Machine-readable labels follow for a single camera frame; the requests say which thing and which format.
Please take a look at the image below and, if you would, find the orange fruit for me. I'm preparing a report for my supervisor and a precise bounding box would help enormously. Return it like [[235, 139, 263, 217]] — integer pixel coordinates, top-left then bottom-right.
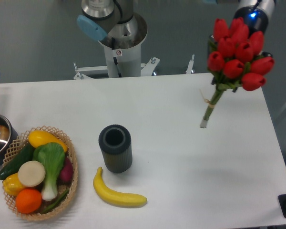
[[15, 188, 42, 214]]

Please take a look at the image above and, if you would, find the red tulip bouquet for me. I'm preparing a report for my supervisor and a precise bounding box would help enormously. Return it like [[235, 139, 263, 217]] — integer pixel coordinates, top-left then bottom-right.
[[200, 17, 275, 128]]

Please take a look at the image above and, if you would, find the woven wicker basket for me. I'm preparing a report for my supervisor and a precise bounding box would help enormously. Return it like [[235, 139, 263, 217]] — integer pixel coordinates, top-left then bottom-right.
[[2, 126, 78, 221]]

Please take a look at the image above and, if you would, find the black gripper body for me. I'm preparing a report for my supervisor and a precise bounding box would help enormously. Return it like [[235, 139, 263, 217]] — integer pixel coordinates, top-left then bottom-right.
[[234, 6, 269, 35]]

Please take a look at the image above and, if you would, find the green bok choy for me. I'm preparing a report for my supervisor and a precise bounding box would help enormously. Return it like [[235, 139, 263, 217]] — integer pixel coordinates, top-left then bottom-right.
[[33, 143, 65, 201]]

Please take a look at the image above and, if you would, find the dark grey ribbed vase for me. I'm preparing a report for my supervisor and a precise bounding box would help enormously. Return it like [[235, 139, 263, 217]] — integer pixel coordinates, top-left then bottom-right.
[[98, 124, 133, 173]]

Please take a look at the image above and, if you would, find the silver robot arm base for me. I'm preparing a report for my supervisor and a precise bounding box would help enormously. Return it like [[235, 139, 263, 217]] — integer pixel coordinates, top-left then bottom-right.
[[77, 0, 147, 78]]

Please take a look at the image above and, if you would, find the yellow squash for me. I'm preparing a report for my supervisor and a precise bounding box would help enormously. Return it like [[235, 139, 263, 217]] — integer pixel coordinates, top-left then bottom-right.
[[28, 130, 68, 153]]

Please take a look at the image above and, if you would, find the green bean pod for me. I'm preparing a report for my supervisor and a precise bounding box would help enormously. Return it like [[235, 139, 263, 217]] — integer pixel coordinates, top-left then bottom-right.
[[41, 189, 69, 214]]

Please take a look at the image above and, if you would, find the white metal mounting frame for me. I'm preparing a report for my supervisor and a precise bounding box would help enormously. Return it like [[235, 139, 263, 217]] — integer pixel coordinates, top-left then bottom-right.
[[73, 54, 195, 80]]

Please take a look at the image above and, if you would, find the green cucumber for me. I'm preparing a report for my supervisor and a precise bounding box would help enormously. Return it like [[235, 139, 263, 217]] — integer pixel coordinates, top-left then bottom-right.
[[0, 143, 35, 180]]

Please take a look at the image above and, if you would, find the white round radish slice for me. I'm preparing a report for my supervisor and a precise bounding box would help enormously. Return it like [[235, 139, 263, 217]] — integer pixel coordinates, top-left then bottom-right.
[[18, 160, 46, 187]]

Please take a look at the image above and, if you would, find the purple red onion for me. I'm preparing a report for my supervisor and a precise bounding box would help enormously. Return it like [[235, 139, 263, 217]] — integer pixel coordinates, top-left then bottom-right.
[[59, 157, 73, 183]]

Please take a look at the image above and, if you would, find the yellow bell pepper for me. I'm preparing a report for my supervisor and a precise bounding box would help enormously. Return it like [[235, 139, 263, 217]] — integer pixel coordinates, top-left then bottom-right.
[[2, 173, 26, 196]]

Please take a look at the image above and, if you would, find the yellow banana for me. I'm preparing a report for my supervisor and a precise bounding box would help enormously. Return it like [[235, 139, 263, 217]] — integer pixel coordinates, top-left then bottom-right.
[[93, 167, 147, 208]]

